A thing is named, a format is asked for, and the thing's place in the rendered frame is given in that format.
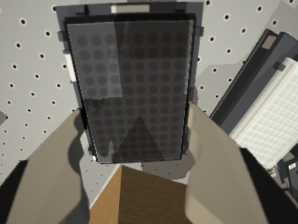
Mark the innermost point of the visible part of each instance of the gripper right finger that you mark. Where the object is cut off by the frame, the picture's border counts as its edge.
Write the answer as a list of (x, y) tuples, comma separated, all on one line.
[(228, 185)]

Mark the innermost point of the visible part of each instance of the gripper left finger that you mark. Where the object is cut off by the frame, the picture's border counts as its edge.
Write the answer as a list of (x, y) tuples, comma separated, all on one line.
[(47, 187)]

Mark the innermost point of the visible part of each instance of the white multi-well plate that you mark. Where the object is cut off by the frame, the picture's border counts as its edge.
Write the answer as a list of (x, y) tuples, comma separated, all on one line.
[(272, 130)]

